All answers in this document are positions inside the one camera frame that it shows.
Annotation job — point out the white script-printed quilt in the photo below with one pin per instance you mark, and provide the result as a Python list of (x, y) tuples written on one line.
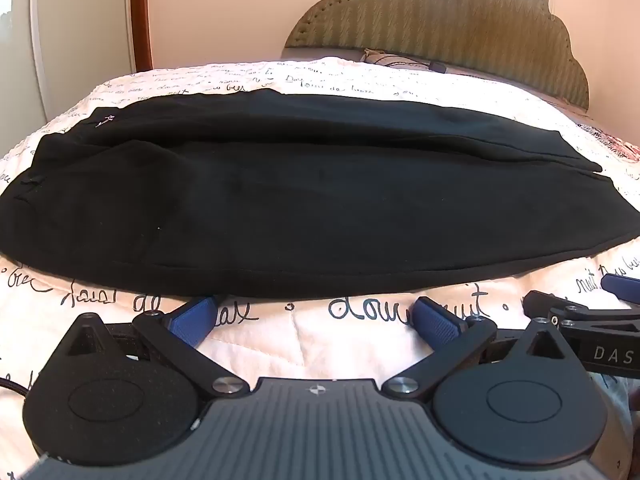
[(310, 332)]

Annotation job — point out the small black device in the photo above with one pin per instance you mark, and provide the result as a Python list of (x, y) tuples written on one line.
[(438, 66)]

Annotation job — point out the black pants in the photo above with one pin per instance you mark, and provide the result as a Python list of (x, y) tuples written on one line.
[(310, 190)]

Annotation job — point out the olive upholstered headboard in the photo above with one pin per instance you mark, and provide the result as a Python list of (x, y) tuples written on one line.
[(450, 25)]

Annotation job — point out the brown wooden door frame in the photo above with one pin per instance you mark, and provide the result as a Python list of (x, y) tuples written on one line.
[(141, 15)]

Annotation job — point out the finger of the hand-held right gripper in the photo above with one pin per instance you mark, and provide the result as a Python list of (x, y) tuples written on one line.
[(620, 286), (550, 302)]

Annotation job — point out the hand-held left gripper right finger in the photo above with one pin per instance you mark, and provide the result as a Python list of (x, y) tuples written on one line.
[(439, 324)]

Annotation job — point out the white door with flower sticker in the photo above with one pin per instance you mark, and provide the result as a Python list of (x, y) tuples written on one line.
[(80, 35)]

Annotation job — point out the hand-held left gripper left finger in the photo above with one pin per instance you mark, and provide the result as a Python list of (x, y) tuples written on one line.
[(192, 319)]

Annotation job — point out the floral patterned pillow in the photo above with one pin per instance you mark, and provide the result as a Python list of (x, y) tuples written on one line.
[(617, 142)]

